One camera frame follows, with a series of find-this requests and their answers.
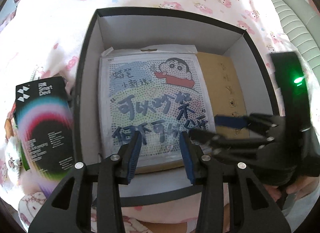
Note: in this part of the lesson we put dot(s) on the white fluffy plush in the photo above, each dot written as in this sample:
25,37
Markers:
13,159

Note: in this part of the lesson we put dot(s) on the grey green padded headboard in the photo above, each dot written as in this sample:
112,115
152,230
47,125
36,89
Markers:
300,24

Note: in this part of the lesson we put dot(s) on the person right hand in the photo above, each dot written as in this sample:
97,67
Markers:
302,187

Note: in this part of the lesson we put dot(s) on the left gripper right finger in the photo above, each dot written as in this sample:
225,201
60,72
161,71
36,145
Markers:
251,208

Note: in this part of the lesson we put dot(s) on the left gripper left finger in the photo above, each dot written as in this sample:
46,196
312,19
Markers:
68,208

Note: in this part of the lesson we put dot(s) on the pink cartoon print blanket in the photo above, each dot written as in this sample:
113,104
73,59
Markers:
44,37

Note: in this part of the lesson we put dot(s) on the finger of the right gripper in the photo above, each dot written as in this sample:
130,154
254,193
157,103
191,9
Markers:
219,144
254,121

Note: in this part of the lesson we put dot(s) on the Shin-chan bead art pack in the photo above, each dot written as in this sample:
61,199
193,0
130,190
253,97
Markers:
157,90

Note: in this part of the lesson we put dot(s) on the black cardboard storage box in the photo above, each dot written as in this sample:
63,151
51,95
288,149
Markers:
137,27

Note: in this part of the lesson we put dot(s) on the black Smart Devil box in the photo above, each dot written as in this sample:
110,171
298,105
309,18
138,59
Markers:
44,123

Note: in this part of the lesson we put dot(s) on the brown cardboard sheet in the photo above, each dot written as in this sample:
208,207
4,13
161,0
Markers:
225,95

